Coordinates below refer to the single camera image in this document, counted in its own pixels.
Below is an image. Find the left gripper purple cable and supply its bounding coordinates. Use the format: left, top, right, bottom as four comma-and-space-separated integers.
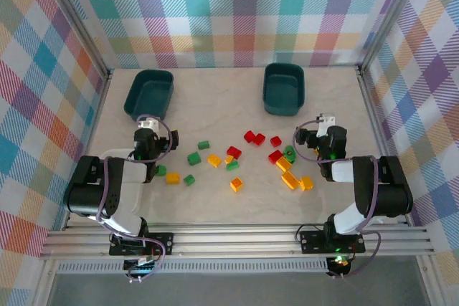
137, 114, 173, 161

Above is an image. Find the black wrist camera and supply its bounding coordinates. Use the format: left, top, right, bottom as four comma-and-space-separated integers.
295, 128, 317, 148
167, 129, 181, 152

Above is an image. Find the gripper purple cable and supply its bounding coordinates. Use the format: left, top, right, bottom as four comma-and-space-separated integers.
137, 114, 173, 161
293, 121, 326, 164

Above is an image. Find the grey slotted cable duct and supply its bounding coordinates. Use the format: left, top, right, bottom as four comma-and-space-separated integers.
57, 261, 331, 274

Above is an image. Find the right gripper purple cable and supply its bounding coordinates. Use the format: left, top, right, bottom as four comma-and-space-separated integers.
293, 121, 326, 164

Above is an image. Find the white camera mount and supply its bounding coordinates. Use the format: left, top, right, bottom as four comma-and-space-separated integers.
138, 118, 160, 133
315, 112, 336, 138

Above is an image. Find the aluminum frame post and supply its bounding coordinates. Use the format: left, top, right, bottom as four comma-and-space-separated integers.
35, 0, 111, 78
357, 0, 430, 72

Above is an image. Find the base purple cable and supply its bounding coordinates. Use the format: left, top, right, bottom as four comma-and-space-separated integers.
124, 236, 169, 285
336, 230, 383, 279

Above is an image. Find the teal plastic container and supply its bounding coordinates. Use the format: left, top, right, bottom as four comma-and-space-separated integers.
123, 68, 175, 122
262, 62, 306, 118

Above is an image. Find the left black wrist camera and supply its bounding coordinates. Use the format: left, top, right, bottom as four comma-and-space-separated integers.
167, 129, 181, 152

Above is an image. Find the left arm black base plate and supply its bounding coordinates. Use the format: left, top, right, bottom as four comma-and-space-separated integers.
108, 232, 175, 257

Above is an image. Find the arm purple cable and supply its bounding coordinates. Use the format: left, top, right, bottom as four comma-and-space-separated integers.
95, 157, 113, 230
356, 155, 382, 232

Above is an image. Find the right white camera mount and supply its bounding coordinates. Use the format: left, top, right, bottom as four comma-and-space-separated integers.
315, 112, 336, 138

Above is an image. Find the long yellow lego brick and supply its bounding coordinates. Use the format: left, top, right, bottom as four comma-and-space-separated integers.
280, 171, 301, 191

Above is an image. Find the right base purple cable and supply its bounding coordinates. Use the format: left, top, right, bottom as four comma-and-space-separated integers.
336, 230, 383, 279

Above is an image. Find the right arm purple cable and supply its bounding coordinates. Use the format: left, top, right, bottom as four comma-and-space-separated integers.
356, 155, 382, 232

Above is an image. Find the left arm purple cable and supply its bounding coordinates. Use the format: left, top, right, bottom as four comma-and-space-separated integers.
95, 157, 113, 230

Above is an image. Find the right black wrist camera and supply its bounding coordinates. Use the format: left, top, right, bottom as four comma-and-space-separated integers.
295, 128, 317, 148

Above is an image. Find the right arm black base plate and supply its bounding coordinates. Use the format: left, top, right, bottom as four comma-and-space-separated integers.
298, 229, 367, 254

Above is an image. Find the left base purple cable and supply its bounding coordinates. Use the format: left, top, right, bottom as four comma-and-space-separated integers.
124, 236, 169, 285

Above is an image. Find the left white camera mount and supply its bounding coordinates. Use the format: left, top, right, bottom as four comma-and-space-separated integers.
138, 118, 160, 133

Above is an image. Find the aluminum mounting rail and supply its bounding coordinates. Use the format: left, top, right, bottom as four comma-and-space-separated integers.
38, 224, 437, 261

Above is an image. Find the aluminum side rail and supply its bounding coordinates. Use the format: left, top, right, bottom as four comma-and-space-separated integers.
354, 65, 413, 226

